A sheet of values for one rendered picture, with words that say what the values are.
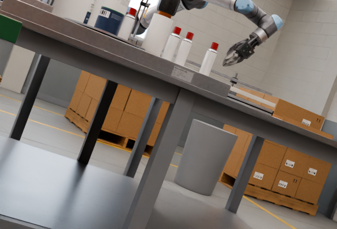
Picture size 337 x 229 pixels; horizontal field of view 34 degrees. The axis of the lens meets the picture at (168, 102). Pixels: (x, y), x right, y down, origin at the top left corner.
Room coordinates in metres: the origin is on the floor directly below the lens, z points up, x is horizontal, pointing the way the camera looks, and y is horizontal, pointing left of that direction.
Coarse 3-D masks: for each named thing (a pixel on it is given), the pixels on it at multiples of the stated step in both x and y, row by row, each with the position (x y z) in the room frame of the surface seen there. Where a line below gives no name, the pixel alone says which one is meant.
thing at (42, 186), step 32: (32, 32) 1.69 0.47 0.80; (96, 64) 1.76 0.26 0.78; (160, 96) 1.82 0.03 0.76; (192, 96) 1.84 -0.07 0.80; (96, 128) 3.16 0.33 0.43; (160, 128) 1.88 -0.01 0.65; (256, 128) 1.92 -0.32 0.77; (0, 160) 2.47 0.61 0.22; (32, 160) 2.72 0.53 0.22; (64, 160) 3.02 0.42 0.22; (160, 160) 1.83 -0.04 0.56; (256, 160) 3.45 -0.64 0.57; (0, 192) 1.99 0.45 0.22; (32, 192) 2.15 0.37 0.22; (64, 192) 2.34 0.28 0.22; (96, 192) 2.56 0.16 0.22; (128, 192) 2.83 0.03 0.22; (160, 192) 3.16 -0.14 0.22; (0, 224) 1.73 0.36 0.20; (32, 224) 1.78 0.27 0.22; (64, 224) 1.90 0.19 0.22; (96, 224) 2.05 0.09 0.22; (128, 224) 1.83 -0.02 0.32; (160, 224) 2.42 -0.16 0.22; (192, 224) 2.66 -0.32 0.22; (224, 224) 2.95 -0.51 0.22
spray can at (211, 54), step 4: (212, 44) 2.70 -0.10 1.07; (216, 44) 2.69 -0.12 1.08; (212, 48) 2.69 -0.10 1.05; (216, 48) 2.70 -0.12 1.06; (208, 52) 2.69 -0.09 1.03; (212, 52) 2.68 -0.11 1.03; (216, 52) 2.69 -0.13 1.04; (208, 56) 2.68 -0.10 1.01; (212, 56) 2.68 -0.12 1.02; (204, 60) 2.69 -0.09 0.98; (208, 60) 2.68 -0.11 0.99; (212, 60) 2.69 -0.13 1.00; (204, 64) 2.69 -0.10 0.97; (208, 64) 2.68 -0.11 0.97; (212, 64) 2.69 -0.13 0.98; (204, 68) 2.68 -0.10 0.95; (208, 68) 2.68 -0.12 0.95; (200, 72) 2.69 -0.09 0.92; (204, 72) 2.68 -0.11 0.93; (208, 72) 2.69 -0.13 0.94
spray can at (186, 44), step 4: (188, 32) 2.66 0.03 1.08; (188, 36) 2.66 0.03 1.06; (192, 36) 2.66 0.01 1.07; (184, 40) 2.65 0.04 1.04; (188, 40) 2.65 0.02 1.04; (184, 44) 2.65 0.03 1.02; (188, 44) 2.65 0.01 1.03; (180, 48) 2.66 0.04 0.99; (184, 48) 2.65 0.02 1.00; (188, 48) 2.65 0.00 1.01; (180, 52) 2.65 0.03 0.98; (184, 52) 2.65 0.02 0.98; (188, 52) 2.66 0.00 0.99; (176, 56) 2.67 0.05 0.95; (180, 56) 2.65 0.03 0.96; (184, 56) 2.65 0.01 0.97; (176, 60) 2.66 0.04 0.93; (180, 60) 2.65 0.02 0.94; (184, 60) 2.66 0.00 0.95; (180, 64) 2.65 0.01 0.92; (184, 64) 2.67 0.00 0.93
